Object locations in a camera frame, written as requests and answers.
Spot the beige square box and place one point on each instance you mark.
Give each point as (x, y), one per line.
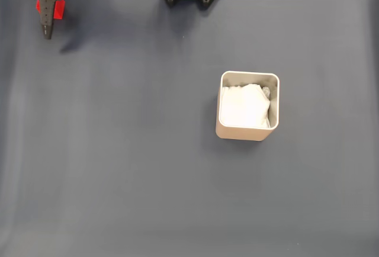
(245, 134)

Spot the white crumpled cloth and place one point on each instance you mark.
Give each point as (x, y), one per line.
(244, 106)

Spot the red cube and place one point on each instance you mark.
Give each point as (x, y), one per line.
(60, 9)

